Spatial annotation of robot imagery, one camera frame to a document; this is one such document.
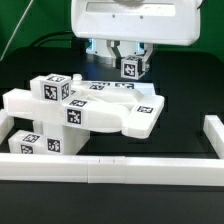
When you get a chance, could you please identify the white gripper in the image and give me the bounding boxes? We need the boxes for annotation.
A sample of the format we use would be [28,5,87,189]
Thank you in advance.
[71,0,202,72]

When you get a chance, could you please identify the white tagged cube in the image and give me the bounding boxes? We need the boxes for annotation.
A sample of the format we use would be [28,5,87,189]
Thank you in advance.
[40,74,71,103]
[121,55,145,80]

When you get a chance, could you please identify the white chair back frame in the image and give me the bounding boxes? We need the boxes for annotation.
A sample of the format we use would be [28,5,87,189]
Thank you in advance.
[3,74,164,139]

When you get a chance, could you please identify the white chair seat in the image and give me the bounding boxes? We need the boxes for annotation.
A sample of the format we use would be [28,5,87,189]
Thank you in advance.
[33,121,90,155]

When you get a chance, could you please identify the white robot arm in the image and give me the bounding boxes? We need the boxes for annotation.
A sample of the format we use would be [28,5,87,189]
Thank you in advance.
[71,0,203,64]

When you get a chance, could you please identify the white marker sheet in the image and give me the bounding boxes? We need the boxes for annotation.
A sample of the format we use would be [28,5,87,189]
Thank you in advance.
[83,81,156,95]

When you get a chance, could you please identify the thin white rod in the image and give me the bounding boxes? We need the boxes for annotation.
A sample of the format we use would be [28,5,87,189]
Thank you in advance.
[0,0,35,61]

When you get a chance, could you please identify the white U-shaped obstacle fence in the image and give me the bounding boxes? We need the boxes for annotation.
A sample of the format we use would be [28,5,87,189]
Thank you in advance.
[0,108,224,187]

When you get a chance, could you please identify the black cables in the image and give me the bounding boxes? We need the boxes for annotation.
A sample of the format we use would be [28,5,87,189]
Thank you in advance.
[29,31,74,48]

